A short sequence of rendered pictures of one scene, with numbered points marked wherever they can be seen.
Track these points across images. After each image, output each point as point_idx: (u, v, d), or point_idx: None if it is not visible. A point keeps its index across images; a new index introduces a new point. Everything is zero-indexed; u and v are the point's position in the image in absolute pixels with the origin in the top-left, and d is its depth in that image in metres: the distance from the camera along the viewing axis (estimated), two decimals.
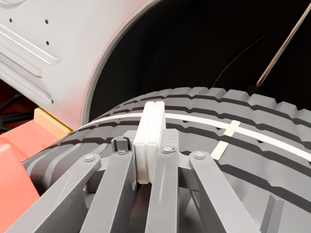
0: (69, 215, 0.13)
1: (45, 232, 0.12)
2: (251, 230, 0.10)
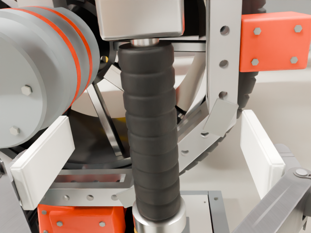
0: None
1: None
2: None
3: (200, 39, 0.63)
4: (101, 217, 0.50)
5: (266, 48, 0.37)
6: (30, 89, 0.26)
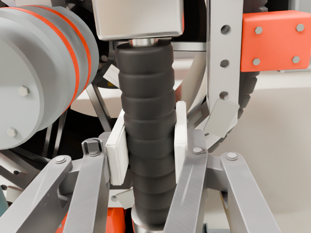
0: (46, 217, 0.13)
1: None
2: None
3: (200, 38, 0.62)
4: None
5: (268, 48, 0.36)
6: (27, 90, 0.25)
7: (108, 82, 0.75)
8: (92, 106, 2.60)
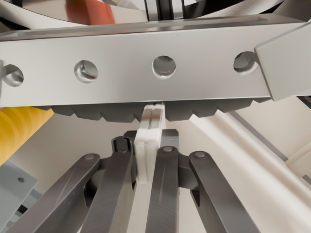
0: (69, 215, 0.13)
1: (45, 232, 0.12)
2: (251, 230, 0.10)
3: None
4: None
5: None
6: None
7: None
8: None
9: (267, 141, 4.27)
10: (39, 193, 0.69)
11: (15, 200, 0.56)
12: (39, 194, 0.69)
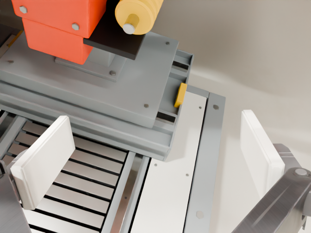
0: None
1: None
2: None
3: None
4: None
5: None
6: None
7: None
8: None
9: None
10: (182, 52, 0.90)
11: (169, 56, 0.79)
12: (182, 52, 0.90)
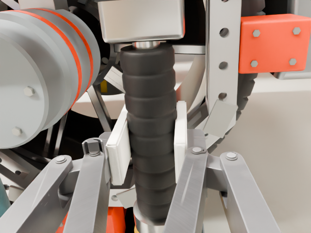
0: (46, 217, 0.13)
1: None
2: None
3: (199, 41, 0.63)
4: None
5: (265, 50, 0.37)
6: (32, 91, 0.26)
7: (101, 88, 0.73)
8: (90, 109, 2.57)
9: None
10: None
11: None
12: None
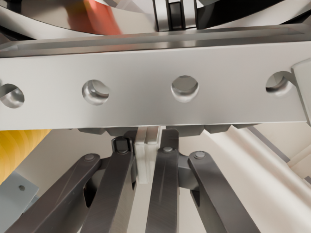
0: (69, 215, 0.13)
1: (45, 232, 0.12)
2: (251, 230, 0.10)
3: None
4: None
5: None
6: None
7: None
8: None
9: (269, 142, 4.22)
10: (36, 198, 0.67)
11: (15, 209, 0.55)
12: (36, 199, 0.67)
